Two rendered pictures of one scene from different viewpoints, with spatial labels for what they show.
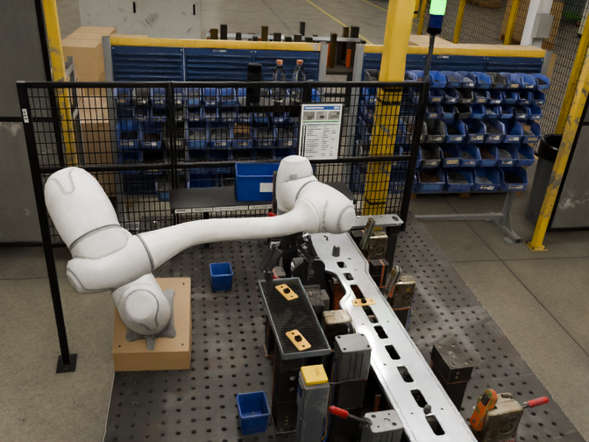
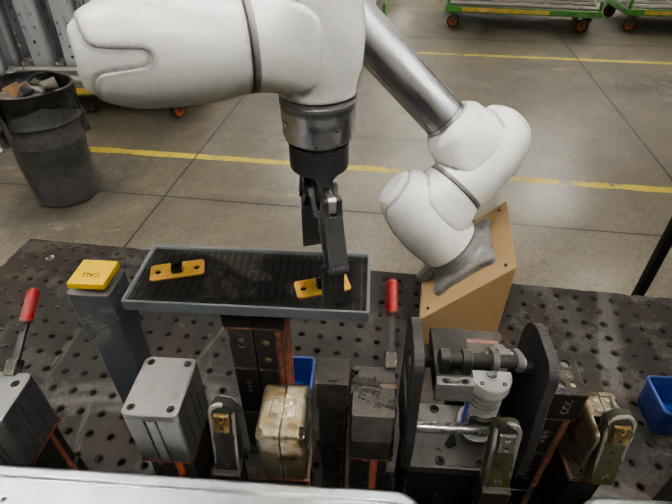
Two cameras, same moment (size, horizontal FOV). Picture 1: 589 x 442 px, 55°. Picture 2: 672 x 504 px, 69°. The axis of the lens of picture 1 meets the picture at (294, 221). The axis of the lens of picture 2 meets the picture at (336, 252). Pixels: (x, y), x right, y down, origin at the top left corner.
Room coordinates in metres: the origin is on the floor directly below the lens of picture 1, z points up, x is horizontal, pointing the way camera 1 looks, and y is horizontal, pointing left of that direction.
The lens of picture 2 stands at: (1.71, -0.51, 1.67)
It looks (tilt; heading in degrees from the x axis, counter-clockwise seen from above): 38 degrees down; 109
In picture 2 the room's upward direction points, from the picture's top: straight up
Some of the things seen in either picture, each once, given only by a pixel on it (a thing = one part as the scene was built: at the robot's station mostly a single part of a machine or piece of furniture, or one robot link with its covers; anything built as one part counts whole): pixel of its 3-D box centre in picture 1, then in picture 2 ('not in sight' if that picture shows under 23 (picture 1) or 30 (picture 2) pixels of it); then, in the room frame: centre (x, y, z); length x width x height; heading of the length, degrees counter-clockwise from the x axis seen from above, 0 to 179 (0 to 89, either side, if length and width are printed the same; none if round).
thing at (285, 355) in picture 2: (287, 373); (266, 372); (1.39, -0.01, 0.92); 0.10 x 0.08 x 0.45; 15
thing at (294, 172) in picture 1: (296, 183); (303, 19); (1.49, 0.00, 1.54); 0.13 x 0.11 x 0.16; 39
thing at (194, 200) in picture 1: (263, 196); not in sight; (2.52, 0.16, 1.02); 0.90 x 0.22 x 0.03; 105
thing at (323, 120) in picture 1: (319, 131); not in sight; (2.71, -0.10, 1.30); 0.23 x 0.02 x 0.31; 105
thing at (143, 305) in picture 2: (291, 314); (253, 280); (1.39, -0.01, 1.16); 0.37 x 0.14 x 0.02; 15
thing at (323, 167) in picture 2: (290, 237); (319, 171); (1.50, 0.01, 1.36); 0.08 x 0.07 x 0.09; 124
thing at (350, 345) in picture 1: (345, 393); (189, 460); (1.34, -0.20, 0.90); 0.13 x 0.10 x 0.41; 105
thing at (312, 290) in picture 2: (287, 290); (322, 283); (1.50, 0.01, 1.17); 0.08 x 0.04 x 0.01; 34
